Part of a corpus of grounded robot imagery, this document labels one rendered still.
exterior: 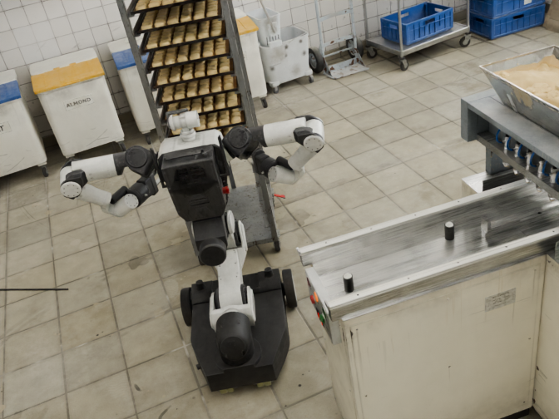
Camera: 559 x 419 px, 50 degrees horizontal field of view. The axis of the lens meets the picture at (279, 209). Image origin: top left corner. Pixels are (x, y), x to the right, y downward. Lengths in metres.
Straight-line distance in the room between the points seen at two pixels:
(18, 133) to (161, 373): 2.66
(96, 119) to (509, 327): 3.74
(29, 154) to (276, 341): 3.02
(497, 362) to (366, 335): 0.57
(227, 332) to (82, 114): 2.87
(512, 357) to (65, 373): 2.11
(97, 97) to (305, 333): 2.80
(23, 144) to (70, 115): 0.42
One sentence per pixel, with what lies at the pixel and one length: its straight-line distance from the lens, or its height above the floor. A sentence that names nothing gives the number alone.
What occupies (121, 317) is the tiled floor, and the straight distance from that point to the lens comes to 3.44.
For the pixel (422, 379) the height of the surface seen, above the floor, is 0.46.
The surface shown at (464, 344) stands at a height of 0.56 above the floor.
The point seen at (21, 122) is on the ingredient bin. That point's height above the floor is 0.51.
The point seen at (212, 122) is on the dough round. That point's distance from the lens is 3.12.
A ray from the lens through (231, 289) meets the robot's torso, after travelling 2.80.
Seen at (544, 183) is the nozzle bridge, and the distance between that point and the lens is 2.03.
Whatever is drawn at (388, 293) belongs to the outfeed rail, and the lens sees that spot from 1.85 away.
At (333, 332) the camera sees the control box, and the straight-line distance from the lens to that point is 1.93.
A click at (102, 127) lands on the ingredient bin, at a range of 5.10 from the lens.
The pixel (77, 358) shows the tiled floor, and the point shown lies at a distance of 3.33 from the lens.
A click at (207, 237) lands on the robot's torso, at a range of 2.49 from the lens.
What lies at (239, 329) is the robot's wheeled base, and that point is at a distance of 2.61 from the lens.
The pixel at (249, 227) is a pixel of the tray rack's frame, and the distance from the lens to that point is 3.54.
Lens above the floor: 2.13
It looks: 33 degrees down
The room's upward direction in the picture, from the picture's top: 12 degrees counter-clockwise
